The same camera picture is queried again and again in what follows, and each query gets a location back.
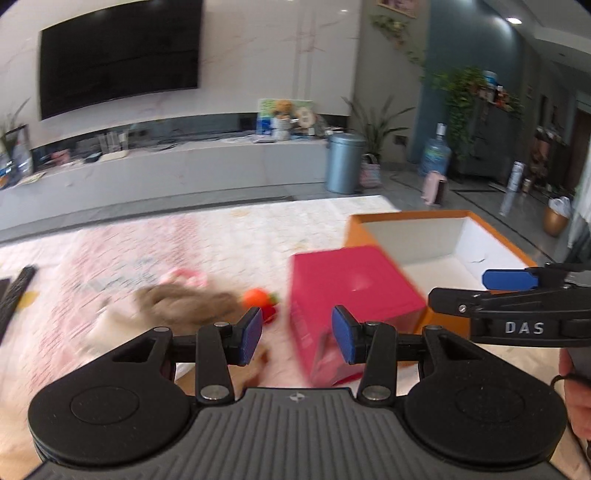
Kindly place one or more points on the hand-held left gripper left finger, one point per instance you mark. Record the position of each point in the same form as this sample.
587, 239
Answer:
251, 334

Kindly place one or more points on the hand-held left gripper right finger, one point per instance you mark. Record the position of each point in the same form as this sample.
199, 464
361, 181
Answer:
344, 334

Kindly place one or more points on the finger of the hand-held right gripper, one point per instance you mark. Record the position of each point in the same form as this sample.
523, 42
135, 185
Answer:
508, 279
455, 301

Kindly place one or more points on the brown plush toy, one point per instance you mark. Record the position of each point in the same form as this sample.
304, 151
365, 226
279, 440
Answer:
189, 307

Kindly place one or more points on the person's right hand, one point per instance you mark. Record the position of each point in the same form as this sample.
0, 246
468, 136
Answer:
577, 397

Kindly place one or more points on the red plush strawberry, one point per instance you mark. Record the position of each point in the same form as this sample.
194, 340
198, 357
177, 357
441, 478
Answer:
270, 310

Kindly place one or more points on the pink cardboard box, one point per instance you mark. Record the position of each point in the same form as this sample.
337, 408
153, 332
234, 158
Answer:
351, 295

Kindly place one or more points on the orange box with white inside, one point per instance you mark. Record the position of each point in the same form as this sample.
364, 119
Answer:
438, 240

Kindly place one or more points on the gold round pot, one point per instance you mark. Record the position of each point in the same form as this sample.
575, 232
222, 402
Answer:
554, 221

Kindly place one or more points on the pink and white fluffy cloth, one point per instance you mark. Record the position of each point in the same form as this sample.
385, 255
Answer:
182, 278

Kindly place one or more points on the white cylinder canister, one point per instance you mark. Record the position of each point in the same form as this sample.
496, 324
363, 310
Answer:
515, 177

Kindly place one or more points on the pink small stool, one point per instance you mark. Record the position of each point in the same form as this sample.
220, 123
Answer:
434, 187

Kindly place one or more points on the pink patterned tablecloth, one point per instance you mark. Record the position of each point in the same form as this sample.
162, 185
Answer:
161, 240

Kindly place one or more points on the blue water jug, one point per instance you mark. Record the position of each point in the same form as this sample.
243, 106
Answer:
436, 154

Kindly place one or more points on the dark cabinet with trailing plant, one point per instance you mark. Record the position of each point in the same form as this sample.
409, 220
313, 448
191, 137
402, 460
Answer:
480, 134

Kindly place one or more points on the pink striped basket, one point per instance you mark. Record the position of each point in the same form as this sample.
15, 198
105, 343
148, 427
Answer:
371, 171

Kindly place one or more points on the grey-blue trash bin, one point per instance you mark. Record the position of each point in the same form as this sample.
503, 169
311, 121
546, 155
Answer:
344, 164

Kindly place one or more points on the potted green floor plant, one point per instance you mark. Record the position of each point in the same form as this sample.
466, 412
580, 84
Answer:
376, 127

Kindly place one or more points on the teddy bear toy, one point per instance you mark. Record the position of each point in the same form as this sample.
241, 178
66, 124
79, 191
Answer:
283, 120

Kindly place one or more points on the colourful picture box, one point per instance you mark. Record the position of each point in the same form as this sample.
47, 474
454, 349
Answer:
265, 115

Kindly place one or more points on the clear drinking glasses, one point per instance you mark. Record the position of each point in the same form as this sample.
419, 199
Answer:
113, 142

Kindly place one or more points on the black remote control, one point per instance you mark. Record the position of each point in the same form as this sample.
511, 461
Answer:
16, 295

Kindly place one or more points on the hanging green vine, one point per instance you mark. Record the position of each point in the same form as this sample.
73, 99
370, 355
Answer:
397, 34

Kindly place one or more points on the clear plastic bottle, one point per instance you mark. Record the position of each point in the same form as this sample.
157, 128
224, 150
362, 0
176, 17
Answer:
22, 159

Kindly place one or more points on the wall picture frame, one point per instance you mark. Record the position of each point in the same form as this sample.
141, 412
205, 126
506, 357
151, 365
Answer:
398, 7

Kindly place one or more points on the black wall television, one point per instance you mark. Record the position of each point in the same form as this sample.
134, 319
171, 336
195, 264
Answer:
120, 55

